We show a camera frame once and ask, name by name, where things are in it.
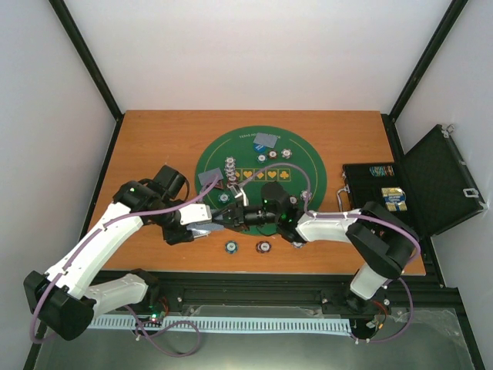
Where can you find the black frame post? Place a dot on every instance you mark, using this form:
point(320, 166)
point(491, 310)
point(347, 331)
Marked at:
point(436, 41)
point(71, 29)

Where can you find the blue backed card deck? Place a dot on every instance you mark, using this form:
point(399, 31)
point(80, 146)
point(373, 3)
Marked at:
point(203, 230)

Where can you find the black frame post right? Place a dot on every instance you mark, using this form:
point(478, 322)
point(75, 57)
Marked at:
point(436, 41)

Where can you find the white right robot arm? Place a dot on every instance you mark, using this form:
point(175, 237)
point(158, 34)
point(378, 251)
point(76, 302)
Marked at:
point(386, 244)

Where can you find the orange black chip stack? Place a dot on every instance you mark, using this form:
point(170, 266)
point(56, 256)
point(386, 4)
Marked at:
point(263, 247)

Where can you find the green blue chip stack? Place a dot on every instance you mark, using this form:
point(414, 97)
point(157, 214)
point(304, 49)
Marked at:
point(231, 247)

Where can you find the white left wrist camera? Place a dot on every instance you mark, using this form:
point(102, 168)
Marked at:
point(197, 213)

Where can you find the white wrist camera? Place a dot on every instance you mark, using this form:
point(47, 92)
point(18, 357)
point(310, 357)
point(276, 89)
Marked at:
point(239, 194)
point(197, 213)

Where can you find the black chip carrying case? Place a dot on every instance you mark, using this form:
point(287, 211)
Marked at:
point(441, 192)

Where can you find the spread row of chips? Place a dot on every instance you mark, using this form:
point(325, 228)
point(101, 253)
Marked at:
point(230, 169)

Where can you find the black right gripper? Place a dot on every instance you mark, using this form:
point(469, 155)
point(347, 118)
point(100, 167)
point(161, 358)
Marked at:
point(237, 216)

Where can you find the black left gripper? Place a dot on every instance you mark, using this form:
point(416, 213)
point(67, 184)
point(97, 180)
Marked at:
point(173, 237)

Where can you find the black frame post left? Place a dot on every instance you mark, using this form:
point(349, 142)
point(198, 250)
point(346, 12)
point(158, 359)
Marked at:
point(71, 29)

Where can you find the gold blue card pack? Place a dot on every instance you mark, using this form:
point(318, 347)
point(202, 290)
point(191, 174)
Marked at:
point(394, 199)

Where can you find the multicolour chips in case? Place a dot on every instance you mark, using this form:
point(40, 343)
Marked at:
point(382, 171)

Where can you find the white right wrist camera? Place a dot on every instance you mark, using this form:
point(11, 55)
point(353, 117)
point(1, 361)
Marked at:
point(239, 194)

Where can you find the black front frame rail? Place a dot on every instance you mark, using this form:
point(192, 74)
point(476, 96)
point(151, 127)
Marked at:
point(195, 289)

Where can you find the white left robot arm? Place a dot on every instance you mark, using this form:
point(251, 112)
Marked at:
point(64, 298)

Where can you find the blue small blind button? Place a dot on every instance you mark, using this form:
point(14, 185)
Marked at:
point(259, 148)

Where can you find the light blue cable duct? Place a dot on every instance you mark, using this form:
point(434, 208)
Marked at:
point(232, 325)

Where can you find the green round poker mat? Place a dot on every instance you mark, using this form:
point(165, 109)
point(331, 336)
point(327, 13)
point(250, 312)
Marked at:
point(304, 163)

